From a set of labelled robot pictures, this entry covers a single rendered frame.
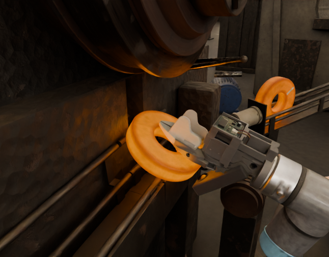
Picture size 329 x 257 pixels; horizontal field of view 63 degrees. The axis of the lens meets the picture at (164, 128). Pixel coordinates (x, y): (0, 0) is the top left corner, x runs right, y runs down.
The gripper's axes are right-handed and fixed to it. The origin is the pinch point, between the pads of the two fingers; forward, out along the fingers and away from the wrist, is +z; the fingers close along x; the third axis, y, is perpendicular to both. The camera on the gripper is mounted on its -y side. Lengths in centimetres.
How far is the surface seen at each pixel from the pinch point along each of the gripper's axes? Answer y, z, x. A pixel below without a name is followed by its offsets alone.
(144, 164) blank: -2.6, -1.5, 9.2
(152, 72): 13.9, 1.3, 10.6
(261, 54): -31, 4, -277
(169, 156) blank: -0.9, -4.4, 5.9
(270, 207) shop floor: -66, -47, -84
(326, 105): 0, -37, -67
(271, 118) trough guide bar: -4.0, -19.8, -41.1
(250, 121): -5.6, -14.6, -35.4
